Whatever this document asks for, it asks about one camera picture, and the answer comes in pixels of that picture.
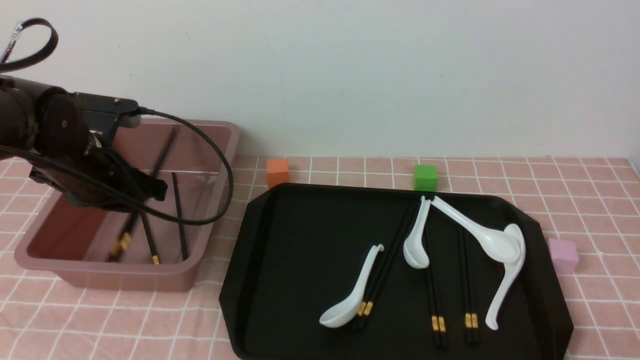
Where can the black plastic tray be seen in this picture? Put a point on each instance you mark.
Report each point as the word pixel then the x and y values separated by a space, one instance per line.
pixel 300 249

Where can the white ceramic spoon upper right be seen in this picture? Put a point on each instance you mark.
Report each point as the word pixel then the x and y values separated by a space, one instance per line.
pixel 500 245

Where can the black chopstick in bin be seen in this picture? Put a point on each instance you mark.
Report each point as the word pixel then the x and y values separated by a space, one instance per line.
pixel 150 239
pixel 179 214

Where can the white ceramic spoon left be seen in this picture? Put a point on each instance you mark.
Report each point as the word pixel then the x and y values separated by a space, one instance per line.
pixel 341 313

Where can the pink cube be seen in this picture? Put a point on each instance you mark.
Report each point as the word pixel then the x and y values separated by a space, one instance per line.
pixel 564 255

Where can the orange cube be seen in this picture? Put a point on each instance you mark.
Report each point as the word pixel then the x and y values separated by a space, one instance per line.
pixel 277 171

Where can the white ceramic spoon far right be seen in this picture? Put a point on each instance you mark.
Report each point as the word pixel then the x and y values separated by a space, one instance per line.
pixel 511 272

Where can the white ceramic spoon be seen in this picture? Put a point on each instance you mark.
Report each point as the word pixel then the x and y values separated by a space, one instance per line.
pixel 414 252
pixel 341 313
pixel 511 272
pixel 500 245

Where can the pink checkered tablecloth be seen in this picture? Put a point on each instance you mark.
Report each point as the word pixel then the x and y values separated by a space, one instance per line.
pixel 593 202

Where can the white ceramic spoon middle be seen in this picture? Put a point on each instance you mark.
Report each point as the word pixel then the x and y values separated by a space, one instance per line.
pixel 414 252

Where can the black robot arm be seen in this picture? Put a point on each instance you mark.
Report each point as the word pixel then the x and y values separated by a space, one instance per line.
pixel 21 110

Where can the black chopstick in bin right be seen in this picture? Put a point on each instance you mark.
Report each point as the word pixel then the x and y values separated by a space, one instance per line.
pixel 179 214

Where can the brown plastic bin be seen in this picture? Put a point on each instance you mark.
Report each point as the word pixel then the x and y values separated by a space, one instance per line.
pixel 74 242

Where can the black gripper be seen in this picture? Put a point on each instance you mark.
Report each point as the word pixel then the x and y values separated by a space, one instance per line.
pixel 77 135

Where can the black chopstick gold band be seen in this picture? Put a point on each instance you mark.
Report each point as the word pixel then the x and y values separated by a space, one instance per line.
pixel 468 319
pixel 473 328
pixel 441 319
pixel 436 331
pixel 159 162
pixel 123 242
pixel 385 265
pixel 392 262

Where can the black chopstick in bin left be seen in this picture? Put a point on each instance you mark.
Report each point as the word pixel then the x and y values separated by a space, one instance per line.
pixel 150 239

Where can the green cube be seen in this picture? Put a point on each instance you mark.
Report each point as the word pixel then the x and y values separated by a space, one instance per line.
pixel 425 178

